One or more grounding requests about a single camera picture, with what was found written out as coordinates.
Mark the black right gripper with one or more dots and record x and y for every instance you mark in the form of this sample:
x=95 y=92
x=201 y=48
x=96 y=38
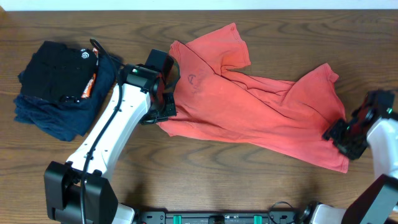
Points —
x=333 y=134

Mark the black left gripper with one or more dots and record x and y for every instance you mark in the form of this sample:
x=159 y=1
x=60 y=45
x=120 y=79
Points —
x=171 y=111

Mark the red orange t-shirt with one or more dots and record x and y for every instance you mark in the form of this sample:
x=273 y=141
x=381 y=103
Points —
x=215 y=101

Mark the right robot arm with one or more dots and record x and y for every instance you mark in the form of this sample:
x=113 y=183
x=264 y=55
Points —
x=379 y=200

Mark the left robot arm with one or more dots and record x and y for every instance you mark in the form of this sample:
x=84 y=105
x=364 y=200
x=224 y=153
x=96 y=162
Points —
x=79 y=190

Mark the folded navy blue garment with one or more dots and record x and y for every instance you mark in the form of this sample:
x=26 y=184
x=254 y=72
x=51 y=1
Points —
x=66 y=120

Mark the folded black shirt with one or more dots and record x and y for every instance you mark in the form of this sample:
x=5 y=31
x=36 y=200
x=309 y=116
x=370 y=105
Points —
x=57 y=73

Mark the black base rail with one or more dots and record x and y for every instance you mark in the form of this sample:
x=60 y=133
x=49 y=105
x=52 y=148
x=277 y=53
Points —
x=283 y=217

